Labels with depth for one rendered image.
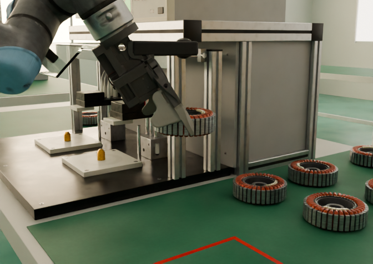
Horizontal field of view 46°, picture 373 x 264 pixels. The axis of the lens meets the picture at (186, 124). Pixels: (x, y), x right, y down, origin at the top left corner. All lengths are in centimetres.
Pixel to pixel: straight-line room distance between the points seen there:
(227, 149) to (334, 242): 40
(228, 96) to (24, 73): 53
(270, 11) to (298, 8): 737
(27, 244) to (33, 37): 33
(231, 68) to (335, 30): 754
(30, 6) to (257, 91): 57
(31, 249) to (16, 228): 9
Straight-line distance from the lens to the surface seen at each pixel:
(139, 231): 78
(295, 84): 117
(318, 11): 879
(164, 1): 104
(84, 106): 129
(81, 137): 135
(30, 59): 68
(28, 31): 70
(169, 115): 71
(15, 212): 92
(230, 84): 103
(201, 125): 74
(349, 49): 834
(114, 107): 110
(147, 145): 113
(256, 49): 106
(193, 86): 115
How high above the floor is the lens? 108
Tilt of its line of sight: 11 degrees down
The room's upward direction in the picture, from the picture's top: straight up
